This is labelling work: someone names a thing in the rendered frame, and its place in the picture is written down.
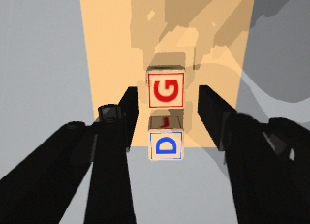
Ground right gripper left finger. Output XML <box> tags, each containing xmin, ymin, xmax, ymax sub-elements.
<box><xmin>0</xmin><ymin>86</ymin><xmax>139</xmax><ymax>224</ymax></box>

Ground tan flat mat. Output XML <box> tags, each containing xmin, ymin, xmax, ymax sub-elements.
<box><xmin>80</xmin><ymin>0</ymin><xmax>254</xmax><ymax>147</ymax></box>

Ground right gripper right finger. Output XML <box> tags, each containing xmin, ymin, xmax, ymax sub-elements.
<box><xmin>198</xmin><ymin>85</ymin><xmax>310</xmax><ymax>224</ymax></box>

